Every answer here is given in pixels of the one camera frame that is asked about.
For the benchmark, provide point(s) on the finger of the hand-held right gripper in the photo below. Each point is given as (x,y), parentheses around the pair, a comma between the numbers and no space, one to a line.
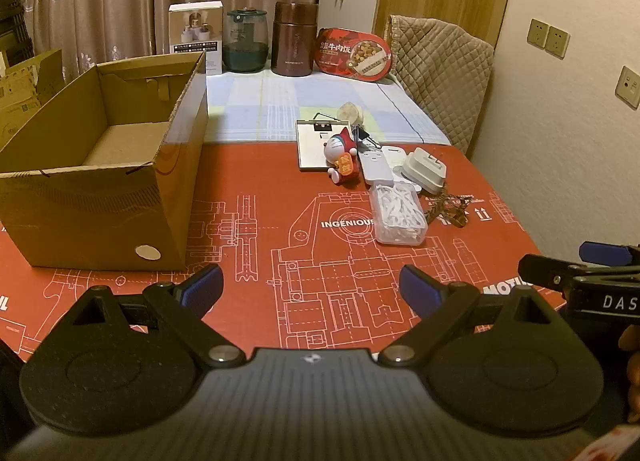
(602,253)
(545,273)

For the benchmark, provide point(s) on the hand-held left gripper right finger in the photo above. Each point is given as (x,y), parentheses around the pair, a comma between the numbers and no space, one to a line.
(421,291)

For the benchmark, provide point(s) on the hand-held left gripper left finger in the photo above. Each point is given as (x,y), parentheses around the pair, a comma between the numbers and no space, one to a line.
(202,287)

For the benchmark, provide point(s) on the thick white power adapter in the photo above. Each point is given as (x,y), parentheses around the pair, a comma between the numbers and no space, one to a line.
(424,170)

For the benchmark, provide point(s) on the large cardboard box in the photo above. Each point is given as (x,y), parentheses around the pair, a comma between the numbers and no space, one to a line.
(115,181)

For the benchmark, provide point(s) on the blue cat toy figure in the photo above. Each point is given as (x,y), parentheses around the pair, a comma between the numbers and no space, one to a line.
(342,153)

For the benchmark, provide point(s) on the person's right hand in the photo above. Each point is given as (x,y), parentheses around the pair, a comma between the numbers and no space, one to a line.
(631,376)

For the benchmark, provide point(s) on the clear box of white clips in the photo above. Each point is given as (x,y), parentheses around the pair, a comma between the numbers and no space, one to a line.
(397,213)

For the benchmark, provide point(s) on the red printed mat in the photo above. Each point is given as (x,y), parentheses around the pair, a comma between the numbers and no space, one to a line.
(225,181)

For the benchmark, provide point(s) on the small white block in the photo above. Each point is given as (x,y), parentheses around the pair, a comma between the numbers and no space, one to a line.
(395,156)

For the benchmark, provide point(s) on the key bunch with black clip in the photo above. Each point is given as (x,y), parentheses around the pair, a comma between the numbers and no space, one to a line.
(362,136)

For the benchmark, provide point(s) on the flat white rectangular board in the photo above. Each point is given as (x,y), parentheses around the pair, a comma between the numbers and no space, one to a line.
(312,151)

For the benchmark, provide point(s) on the beige round pouch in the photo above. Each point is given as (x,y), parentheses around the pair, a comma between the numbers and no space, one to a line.
(350,113)

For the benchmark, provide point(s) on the quilted covered chair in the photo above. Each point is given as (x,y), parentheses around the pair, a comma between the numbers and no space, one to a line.
(445,71)

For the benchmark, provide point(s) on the red instant meal container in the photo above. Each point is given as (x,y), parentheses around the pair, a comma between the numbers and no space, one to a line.
(352,53)

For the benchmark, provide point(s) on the green glass jar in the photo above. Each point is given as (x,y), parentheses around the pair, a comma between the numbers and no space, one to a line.
(245,43)

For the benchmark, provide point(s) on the white product box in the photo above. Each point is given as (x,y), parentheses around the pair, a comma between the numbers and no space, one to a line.
(196,36)

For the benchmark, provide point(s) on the small printed cardboard box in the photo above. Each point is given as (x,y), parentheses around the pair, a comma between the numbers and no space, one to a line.
(27,91)

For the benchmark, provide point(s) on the brown metal thermos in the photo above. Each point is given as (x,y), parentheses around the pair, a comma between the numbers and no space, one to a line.
(294,38)

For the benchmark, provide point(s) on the dark slatted rack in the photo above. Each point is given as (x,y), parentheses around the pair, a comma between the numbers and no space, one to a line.
(12,6)

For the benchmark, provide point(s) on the beige wall socket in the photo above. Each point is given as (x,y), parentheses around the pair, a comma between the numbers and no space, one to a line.
(538,33)
(557,41)
(629,87)

